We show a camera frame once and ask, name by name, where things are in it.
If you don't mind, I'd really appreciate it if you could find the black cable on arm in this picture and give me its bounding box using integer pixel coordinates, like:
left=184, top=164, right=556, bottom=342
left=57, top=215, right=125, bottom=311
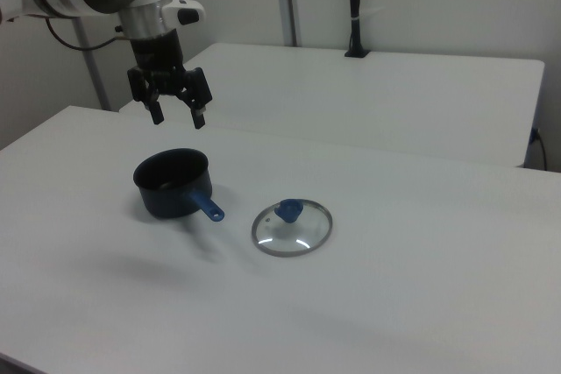
left=43, top=18, right=132, bottom=52

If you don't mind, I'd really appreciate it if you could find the black cable with blue plug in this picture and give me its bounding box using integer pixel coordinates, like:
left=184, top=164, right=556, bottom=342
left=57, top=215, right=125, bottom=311
left=529, top=126, right=550, bottom=170

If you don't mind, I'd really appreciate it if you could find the dark blue saucepan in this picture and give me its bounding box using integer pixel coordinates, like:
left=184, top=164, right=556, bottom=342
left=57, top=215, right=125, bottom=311
left=132, top=148, right=225, bottom=222

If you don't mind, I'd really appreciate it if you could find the glass lid with blue knob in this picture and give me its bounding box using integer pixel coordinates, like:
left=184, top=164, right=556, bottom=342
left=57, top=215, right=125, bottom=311
left=251, top=197, right=334, bottom=258

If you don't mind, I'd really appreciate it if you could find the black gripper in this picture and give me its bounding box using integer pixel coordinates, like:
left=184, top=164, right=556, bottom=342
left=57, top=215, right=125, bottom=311
left=127, top=29, right=214, bottom=131

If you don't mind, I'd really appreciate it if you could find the white side table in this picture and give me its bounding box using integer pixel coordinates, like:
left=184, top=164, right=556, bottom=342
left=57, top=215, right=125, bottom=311
left=117, top=42, right=546, bottom=169

